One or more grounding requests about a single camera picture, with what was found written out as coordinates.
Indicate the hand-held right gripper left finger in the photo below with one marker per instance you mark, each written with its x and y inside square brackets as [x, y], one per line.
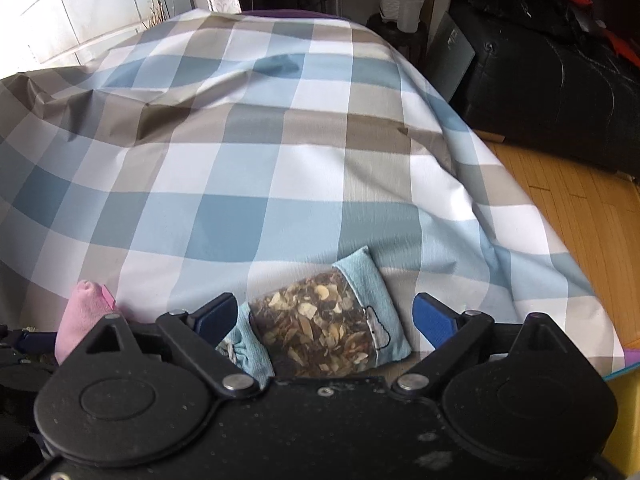
[216, 314]

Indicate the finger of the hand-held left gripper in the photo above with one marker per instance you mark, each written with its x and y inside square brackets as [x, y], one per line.
[35, 342]

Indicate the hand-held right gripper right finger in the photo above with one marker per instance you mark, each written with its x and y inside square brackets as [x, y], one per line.
[433, 322]

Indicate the blue herb sachet pouch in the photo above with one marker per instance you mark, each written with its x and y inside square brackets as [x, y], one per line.
[320, 325]

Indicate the gold tin box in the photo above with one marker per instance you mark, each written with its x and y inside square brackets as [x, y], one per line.
[627, 410]

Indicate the blue brown checked blanket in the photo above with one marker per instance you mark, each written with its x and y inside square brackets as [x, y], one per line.
[240, 160]

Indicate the small purple object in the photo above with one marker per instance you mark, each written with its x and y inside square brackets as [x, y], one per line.
[633, 357]

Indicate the grey flat panel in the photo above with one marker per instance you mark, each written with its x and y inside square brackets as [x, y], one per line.
[450, 55]

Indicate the black leather sofa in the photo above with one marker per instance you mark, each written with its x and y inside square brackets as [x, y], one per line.
[550, 75]

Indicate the dark round plant stand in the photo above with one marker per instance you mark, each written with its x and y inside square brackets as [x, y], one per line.
[400, 40]

